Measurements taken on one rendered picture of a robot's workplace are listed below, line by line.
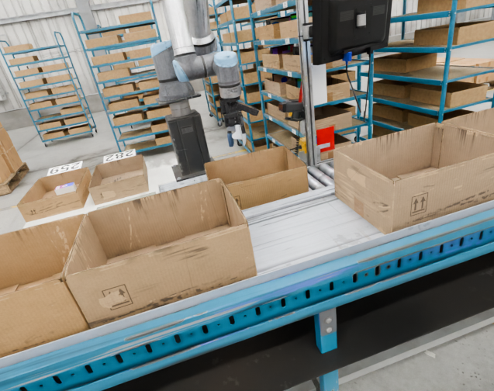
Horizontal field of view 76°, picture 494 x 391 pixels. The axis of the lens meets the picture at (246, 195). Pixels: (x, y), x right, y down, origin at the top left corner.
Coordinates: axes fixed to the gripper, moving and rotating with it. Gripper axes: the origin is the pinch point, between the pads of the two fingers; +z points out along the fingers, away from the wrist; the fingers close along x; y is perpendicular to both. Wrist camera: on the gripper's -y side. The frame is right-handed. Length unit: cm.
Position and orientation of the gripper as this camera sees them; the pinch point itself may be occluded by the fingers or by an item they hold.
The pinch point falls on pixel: (242, 139)
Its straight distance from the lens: 147.4
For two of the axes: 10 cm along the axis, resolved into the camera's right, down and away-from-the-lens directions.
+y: -9.5, 2.5, -1.8
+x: 2.8, 5.0, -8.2
